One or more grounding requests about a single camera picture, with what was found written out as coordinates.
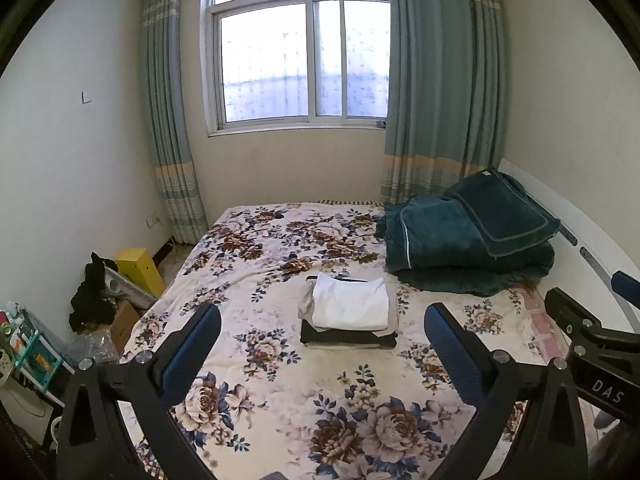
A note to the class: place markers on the floral bedsheet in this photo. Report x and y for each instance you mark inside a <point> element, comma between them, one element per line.
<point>280,385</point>

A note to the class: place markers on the pink mattress pad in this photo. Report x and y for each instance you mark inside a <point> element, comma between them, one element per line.
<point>542,320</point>

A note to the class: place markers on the folded beige garment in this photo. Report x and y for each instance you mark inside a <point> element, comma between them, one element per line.
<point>350,346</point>

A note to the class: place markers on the black cloth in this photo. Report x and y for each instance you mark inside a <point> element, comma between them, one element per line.
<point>92,295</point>

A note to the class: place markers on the dark teal folded blanket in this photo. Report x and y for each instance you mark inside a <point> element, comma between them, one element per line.
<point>440,255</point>

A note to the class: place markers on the yellow box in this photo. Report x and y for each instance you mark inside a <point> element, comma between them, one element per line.
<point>140,270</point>

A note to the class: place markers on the white t-shirt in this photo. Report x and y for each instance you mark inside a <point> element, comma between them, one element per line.
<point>350,302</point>

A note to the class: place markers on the white headboard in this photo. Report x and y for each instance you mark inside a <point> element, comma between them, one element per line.
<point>590,240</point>

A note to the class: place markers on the white wall switch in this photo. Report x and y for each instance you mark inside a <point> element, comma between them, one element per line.
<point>87,96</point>

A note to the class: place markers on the clear plastic bag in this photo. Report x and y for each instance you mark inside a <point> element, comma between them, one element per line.
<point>95,347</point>

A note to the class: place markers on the grey white appliance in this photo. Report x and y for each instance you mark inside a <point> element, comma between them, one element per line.
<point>130,290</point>

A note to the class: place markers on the white wall outlet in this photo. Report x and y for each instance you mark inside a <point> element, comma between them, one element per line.
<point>152,220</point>

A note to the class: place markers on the teal striped curtain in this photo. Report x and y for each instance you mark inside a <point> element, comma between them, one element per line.
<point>440,85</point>
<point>172,135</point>

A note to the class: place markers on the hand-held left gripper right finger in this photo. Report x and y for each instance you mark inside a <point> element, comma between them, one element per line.
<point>450,347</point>

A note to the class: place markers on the white framed window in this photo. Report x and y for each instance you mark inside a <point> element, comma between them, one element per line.
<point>300,60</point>

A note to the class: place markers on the dark teal pillow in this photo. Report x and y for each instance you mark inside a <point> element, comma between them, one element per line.
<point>505,210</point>

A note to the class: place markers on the cardboard box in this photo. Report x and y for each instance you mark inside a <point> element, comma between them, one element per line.
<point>124,325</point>

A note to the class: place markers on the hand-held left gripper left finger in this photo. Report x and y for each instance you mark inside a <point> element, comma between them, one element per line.
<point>192,347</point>

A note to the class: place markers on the stack of folded clothes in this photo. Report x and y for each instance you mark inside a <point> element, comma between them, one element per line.
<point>306,310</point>

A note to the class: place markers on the folded black garment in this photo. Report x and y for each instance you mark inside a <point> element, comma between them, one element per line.
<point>345,337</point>

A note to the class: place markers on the teal storage rack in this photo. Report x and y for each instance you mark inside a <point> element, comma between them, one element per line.
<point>30,350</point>

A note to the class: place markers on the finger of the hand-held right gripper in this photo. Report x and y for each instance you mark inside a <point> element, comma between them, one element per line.
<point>575,317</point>
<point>630,287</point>

